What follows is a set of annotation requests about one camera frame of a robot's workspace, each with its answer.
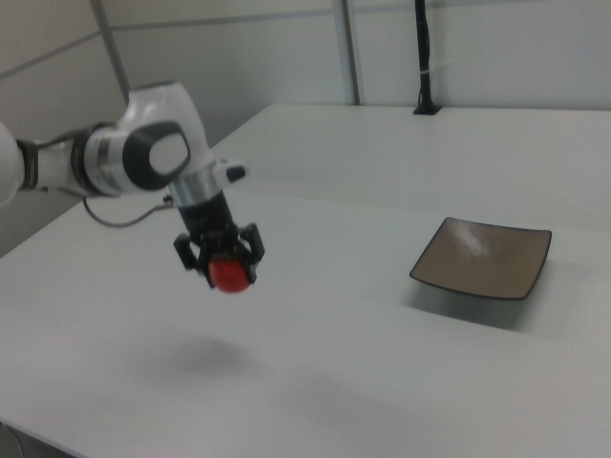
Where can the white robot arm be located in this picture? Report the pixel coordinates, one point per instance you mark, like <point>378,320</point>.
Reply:
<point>157,114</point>

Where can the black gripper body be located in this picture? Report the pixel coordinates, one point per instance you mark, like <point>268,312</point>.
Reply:
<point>207,217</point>

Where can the red apple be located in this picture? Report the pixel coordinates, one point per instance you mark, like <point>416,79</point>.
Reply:
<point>230,279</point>

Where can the black pole with clamp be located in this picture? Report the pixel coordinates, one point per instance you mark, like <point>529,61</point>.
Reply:
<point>424,57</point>

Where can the square brown ceramic plate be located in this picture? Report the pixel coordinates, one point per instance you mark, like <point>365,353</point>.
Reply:
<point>482,260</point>

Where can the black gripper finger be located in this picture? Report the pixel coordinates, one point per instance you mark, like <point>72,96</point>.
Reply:
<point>191,257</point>
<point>255,245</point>

